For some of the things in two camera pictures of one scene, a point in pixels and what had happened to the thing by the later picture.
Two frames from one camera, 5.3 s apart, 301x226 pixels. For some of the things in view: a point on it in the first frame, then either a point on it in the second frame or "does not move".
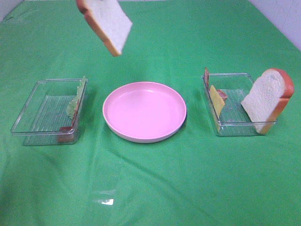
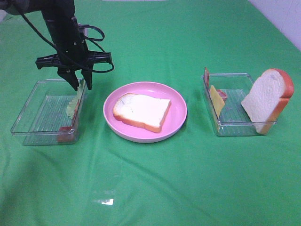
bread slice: [108, 19] to [146, 111]
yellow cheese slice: [217, 100] does not move
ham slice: [206, 76] does not move
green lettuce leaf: [72, 104] does not move
